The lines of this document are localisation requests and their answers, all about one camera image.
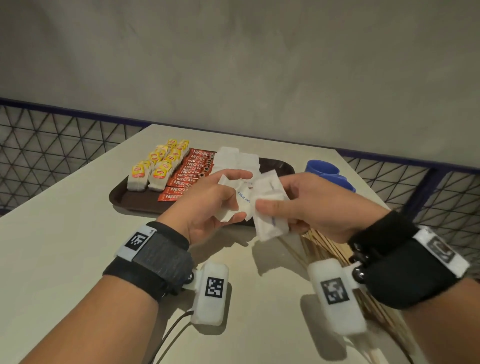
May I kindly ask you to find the person's right hand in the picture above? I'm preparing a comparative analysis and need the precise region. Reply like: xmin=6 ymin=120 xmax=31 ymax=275
xmin=254 ymin=173 xmax=392 ymax=245

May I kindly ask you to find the person's left hand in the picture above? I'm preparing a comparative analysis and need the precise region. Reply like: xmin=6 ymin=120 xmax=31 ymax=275
xmin=156 ymin=169 xmax=254 ymax=247

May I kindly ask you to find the row of red coffee sachets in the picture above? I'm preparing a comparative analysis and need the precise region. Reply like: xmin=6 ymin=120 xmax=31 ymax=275
xmin=157 ymin=148 xmax=218 ymax=203

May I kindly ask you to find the pile of wooden stir sticks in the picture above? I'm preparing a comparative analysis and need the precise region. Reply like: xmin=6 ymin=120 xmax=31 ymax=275
xmin=279 ymin=228 xmax=417 ymax=364

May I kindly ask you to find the row of tea bags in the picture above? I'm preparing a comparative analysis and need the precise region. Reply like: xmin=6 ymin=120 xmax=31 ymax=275
xmin=148 ymin=139 xmax=191 ymax=193
xmin=126 ymin=138 xmax=179 ymax=193

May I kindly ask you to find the dark brown tray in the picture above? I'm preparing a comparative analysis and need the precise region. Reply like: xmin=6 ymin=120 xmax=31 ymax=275
xmin=109 ymin=156 xmax=297 ymax=227

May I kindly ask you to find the person's left forearm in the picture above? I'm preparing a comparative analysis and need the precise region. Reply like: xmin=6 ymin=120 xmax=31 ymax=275
xmin=20 ymin=275 xmax=160 ymax=364

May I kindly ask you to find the blue and white mug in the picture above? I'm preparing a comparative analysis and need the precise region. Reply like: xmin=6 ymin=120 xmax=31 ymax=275
xmin=304 ymin=160 xmax=341 ymax=177
xmin=318 ymin=173 xmax=357 ymax=194

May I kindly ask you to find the black right wrist band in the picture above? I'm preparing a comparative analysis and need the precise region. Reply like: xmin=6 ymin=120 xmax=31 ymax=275
xmin=347 ymin=210 xmax=472 ymax=310

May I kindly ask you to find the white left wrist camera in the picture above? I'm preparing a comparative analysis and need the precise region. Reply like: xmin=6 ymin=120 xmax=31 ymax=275
xmin=183 ymin=261 xmax=230 ymax=326

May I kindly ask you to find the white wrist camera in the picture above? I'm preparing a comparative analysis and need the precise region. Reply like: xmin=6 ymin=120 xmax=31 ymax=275
xmin=183 ymin=261 xmax=230 ymax=326
xmin=307 ymin=258 xmax=368 ymax=336

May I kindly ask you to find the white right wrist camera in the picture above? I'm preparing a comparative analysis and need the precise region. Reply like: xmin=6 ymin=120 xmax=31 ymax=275
xmin=307 ymin=258 xmax=368 ymax=336

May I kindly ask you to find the black cable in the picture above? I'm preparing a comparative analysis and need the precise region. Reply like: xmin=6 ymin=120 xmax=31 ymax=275
xmin=148 ymin=310 xmax=195 ymax=364

